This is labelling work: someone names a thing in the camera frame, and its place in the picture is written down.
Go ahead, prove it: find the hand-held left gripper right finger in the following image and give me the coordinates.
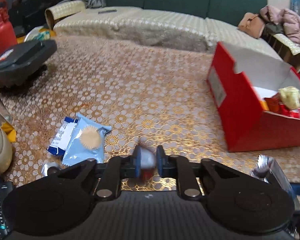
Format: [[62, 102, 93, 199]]
[[156, 145, 263, 202]]

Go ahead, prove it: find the silver foil snack packet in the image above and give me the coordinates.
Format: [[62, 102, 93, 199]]
[[250, 155, 299, 205]]

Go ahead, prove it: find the beige sofa cover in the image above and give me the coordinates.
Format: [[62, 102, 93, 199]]
[[52, 6, 280, 60]]

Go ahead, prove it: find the red white candy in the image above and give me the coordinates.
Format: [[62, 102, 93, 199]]
[[137, 144, 158, 180]]

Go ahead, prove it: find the white blue snack packet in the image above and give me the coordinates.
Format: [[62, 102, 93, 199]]
[[47, 117, 79, 155]]

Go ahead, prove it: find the dark glass window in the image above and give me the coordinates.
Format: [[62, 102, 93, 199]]
[[0, 0, 70, 38]]

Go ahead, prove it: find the yellow packet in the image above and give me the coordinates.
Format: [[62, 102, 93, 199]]
[[0, 121, 17, 143]]

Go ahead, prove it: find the pink puffer jacket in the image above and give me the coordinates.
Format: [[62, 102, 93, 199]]
[[259, 5, 300, 54]]

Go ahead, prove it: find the red striped snack packet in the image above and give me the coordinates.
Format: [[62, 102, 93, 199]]
[[264, 92, 288, 114]]

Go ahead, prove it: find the red water bottle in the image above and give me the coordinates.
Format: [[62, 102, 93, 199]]
[[0, 0, 18, 55]]

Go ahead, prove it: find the red cardboard box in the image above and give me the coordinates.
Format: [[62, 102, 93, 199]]
[[206, 41, 300, 153]]

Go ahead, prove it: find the black case with red label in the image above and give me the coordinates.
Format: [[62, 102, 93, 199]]
[[0, 39, 58, 93]]

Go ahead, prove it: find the dark grey cloth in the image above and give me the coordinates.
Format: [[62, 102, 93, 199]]
[[261, 22, 285, 37]]

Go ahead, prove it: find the tan bag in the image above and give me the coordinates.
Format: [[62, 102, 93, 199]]
[[237, 12, 265, 39]]

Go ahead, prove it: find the beige armrest cover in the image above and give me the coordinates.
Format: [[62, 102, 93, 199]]
[[270, 32, 300, 73], [45, 0, 87, 30]]

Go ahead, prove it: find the orange snack packet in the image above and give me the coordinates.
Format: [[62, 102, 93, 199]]
[[260, 97, 270, 112]]

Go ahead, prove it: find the green tissue pack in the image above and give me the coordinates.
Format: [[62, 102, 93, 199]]
[[24, 26, 53, 42]]

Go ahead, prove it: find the blue cookie snack packet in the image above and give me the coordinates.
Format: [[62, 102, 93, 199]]
[[62, 114, 112, 167]]

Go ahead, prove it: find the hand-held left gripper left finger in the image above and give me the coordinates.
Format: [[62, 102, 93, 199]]
[[47, 145, 142, 202]]

